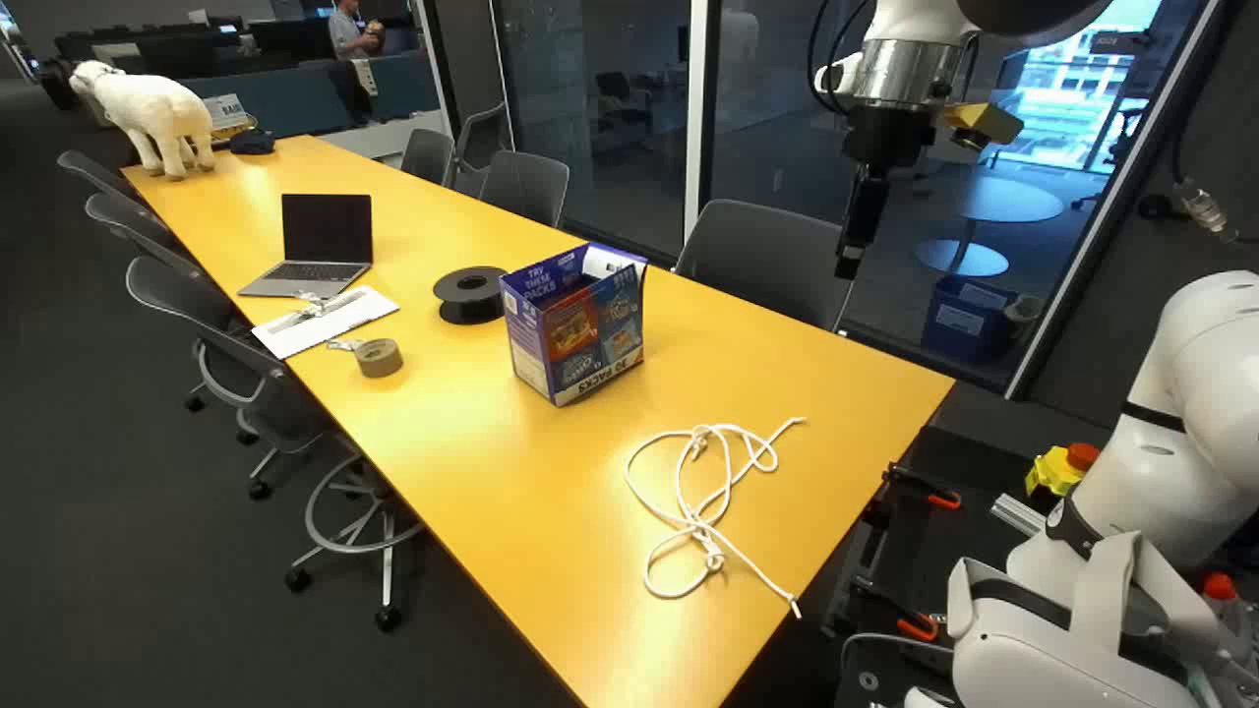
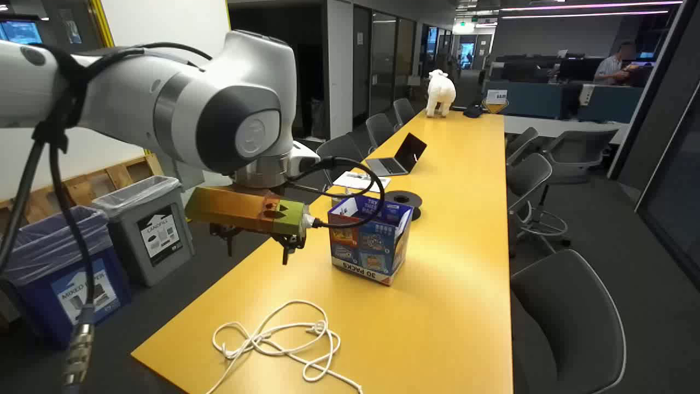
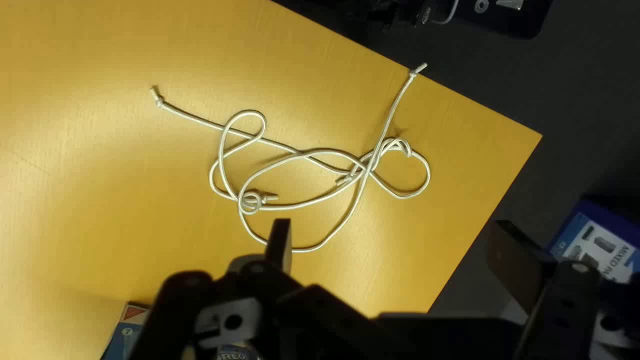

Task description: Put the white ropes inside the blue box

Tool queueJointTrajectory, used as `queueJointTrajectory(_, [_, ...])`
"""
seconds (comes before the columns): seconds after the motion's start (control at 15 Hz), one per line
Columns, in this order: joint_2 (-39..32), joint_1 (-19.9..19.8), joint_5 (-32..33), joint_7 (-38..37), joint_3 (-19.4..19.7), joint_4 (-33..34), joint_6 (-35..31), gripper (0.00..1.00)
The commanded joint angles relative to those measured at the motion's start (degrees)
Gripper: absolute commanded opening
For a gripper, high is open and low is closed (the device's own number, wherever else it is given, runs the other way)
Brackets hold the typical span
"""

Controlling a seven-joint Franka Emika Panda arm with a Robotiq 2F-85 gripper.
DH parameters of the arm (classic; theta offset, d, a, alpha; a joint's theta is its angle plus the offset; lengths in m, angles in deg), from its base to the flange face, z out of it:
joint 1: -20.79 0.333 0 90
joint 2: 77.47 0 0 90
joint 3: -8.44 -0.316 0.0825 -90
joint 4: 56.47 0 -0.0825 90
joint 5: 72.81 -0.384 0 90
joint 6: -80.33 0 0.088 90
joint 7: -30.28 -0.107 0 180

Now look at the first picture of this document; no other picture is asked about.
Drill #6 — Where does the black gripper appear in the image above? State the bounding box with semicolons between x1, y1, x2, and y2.
835;109;938;283

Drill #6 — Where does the white rope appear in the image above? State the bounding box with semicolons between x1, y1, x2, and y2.
620;414;810;627

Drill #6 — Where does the blue printed cardboard box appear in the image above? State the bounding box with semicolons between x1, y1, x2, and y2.
500;240;652;408

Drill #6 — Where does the small pale box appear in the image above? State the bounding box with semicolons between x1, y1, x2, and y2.
193;92;256;138

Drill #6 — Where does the grey office chair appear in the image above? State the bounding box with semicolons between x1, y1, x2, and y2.
397;126;462;190
56;145;151;204
123;250;286;505
673;195;856;334
84;190;189;266
236;368;424;637
475;145;573;233

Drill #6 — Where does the orange black clamp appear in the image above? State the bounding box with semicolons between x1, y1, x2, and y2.
877;463;968;528
856;587;953;650

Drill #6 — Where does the yellow emergency stop button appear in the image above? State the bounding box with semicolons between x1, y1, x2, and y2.
1023;439;1102;505

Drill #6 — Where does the grey tape roll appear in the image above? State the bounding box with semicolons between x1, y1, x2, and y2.
349;334;409;380

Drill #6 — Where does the grey open laptop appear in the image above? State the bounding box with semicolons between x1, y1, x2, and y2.
236;190;378;304

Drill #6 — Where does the white paper sheet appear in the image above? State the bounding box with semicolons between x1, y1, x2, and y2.
248;287;401;363

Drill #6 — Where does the person in white shirt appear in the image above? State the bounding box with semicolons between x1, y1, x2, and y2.
323;0;389;59

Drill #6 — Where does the blue office counter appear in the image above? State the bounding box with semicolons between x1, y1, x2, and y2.
181;46;445;143

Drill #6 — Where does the white polar bear toy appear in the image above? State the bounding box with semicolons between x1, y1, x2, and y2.
68;54;220;181

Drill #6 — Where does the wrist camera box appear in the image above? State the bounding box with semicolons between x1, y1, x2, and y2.
949;98;1026;151

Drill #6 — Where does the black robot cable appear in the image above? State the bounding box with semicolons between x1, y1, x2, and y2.
808;0;848;81

